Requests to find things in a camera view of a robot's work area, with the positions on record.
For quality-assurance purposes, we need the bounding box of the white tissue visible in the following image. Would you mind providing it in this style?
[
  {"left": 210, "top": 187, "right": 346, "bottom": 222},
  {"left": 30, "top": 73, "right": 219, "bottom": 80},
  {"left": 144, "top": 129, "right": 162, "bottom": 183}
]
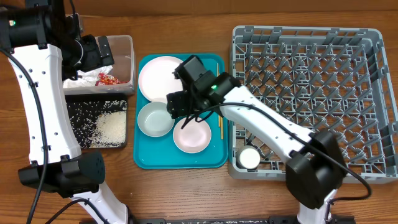
[{"left": 63, "top": 65, "right": 113, "bottom": 88}]

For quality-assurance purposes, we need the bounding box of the red snack wrapper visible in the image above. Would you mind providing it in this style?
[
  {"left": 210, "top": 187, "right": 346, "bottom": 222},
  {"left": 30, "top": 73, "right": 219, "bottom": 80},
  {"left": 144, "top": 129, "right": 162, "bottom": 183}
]
[{"left": 95, "top": 73, "right": 121, "bottom": 86}]

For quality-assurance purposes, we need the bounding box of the white bowl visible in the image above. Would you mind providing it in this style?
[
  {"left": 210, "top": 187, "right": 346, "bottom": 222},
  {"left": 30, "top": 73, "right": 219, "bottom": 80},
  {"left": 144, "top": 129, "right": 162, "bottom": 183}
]
[{"left": 137, "top": 101, "right": 175, "bottom": 137}]

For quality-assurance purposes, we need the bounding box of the large white plate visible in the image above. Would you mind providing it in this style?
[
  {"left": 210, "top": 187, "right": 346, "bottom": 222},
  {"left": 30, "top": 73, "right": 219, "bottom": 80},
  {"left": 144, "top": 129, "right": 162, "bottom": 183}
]
[{"left": 138, "top": 56, "right": 183, "bottom": 103}]

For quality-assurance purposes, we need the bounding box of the pink shallow bowl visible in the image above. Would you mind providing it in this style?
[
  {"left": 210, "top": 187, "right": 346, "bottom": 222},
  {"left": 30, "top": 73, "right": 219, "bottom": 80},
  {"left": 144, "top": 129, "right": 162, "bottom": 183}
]
[{"left": 173, "top": 119, "right": 211, "bottom": 154}]

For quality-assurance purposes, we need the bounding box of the rice pile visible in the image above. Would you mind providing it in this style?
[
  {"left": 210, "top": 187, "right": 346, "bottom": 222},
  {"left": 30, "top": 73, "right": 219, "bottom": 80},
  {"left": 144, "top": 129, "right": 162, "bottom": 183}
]
[{"left": 90, "top": 111, "right": 127, "bottom": 148}]

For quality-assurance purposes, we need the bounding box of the white paper cup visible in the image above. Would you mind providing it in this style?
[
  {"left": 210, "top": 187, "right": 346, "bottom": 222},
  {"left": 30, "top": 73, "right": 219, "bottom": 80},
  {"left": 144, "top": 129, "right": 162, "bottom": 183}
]
[{"left": 236, "top": 146, "right": 261, "bottom": 170}]

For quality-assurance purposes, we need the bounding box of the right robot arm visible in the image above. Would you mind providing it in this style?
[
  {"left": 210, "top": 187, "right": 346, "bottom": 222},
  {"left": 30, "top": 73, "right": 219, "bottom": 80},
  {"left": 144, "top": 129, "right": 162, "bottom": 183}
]
[{"left": 167, "top": 55, "right": 372, "bottom": 223}]

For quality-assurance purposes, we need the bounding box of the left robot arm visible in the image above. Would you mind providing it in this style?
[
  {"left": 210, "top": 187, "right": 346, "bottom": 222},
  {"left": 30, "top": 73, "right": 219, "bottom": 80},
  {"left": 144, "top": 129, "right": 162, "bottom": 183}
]
[{"left": 1, "top": 0, "right": 134, "bottom": 223}]

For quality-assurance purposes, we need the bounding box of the grey dishwasher rack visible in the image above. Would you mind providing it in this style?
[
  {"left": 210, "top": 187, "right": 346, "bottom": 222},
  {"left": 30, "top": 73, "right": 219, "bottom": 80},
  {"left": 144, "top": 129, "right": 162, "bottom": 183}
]
[{"left": 229, "top": 26, "right": 397, "bottom": 184}]

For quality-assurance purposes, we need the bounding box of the clear plastic bin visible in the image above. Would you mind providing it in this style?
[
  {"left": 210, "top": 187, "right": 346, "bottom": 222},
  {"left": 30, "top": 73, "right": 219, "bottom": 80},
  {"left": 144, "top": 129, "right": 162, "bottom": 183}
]
[{"left": 64, "top": 35, "right": 136, "bottom": 95}]

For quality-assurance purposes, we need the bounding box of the wooden chopstick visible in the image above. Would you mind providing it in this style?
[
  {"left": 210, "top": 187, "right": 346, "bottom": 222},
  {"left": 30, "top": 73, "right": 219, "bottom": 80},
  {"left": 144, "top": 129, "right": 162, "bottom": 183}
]
[
  {"left": 216, "top": 63, "right": 221, "bottom": 128},
  {"left": 220, "top": 117, "right": 224, "bottom": 140}
]

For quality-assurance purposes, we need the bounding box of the teal plastic tray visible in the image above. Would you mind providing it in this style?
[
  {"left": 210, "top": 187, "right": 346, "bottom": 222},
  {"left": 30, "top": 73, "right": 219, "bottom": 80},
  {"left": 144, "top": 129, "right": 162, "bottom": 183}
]
[{"left": 133, "top": 53, "right": 228, "bottom": 169}]

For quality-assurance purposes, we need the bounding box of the black tray bin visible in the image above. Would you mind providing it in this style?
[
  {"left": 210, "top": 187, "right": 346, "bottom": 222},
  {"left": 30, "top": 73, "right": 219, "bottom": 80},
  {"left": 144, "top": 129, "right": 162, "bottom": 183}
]
[{"left": 65, "top": 93, "right": 128, "bottom": 149}]

